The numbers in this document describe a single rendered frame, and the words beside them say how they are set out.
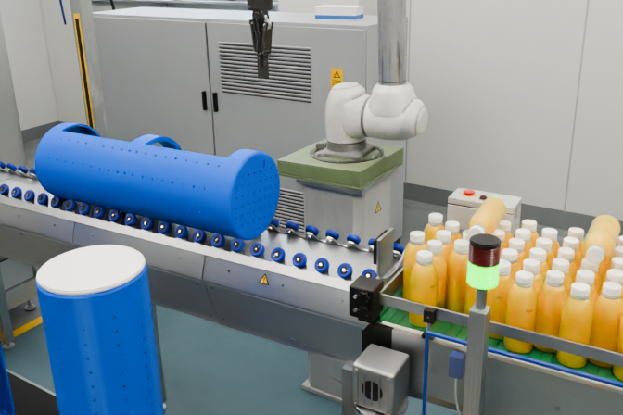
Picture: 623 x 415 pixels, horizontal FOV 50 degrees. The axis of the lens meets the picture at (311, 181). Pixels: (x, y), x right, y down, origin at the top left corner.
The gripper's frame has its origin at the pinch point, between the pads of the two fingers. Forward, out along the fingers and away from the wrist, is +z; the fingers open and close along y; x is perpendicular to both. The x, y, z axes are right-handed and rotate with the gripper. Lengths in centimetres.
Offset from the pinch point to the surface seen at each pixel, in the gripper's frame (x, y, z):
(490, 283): 8, 92, 33
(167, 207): -30, -14, 44
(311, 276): 0, 28, 57
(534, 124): 244, -123, 76
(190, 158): -21.3, -11.5, 28.4
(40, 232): -64, -69, 65
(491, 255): 8, 92, 27
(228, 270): -17, 4, 62
